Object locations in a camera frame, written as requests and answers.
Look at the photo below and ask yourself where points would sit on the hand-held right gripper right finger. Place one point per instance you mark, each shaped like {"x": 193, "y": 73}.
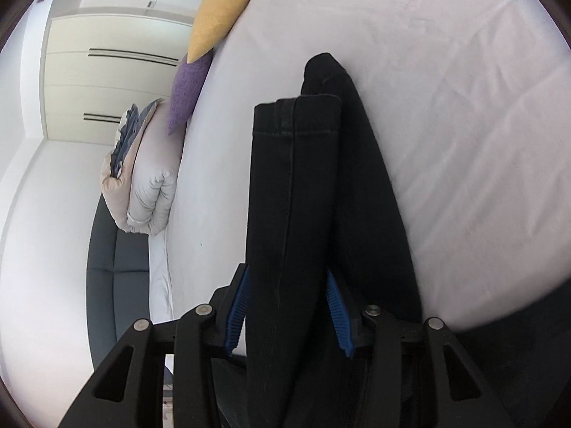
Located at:
{"x": 337, "y": 316}

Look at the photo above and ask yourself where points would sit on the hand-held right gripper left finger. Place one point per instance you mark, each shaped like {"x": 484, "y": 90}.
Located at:
{"x": 236, "y": 312}

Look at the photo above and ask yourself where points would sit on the black pants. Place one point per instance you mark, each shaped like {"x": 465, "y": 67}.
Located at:
{"x": 290, "y": 232}

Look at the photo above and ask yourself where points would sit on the dark grey headboard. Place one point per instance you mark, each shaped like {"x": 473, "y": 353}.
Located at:
{"x": 116, "y": 276}

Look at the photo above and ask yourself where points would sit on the folded beige duvet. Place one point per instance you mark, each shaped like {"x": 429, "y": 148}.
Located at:
{"x": 151, "y": 178}

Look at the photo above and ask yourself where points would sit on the bed with white sheet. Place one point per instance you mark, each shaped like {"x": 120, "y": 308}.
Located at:
{"x": 446, "y": 142}

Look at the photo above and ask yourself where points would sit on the purple pillow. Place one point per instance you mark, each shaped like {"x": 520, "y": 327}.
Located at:
{"x": 187, "y": 93}

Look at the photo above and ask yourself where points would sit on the white wardrobe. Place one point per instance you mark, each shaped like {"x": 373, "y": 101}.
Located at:
{"x": 89, "y": 98}

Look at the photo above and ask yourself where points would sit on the yellow pillow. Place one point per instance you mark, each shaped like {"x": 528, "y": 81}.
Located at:
{"x": 218, "y": 13}

